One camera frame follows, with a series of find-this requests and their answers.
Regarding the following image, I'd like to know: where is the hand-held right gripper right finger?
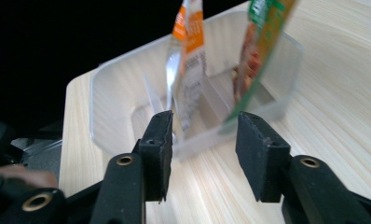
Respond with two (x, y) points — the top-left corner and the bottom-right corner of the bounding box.
(235, 110), (292, 203)

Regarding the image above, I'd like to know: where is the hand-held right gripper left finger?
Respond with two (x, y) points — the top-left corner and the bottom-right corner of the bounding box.
(138, 109), (174, 203)

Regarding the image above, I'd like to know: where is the clear plastic container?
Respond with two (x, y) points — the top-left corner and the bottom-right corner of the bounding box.
(89, 8), (305, 161)

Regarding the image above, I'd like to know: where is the white and orange food packet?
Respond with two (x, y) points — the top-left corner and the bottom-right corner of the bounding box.
(165, 0), (209, 142)

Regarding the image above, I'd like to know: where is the green and red food packet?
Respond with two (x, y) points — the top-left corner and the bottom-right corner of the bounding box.
(218, 0), (300, 135)

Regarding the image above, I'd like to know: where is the aluminium rail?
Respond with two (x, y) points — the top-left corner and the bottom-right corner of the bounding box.
(10, 137), (64, 175)

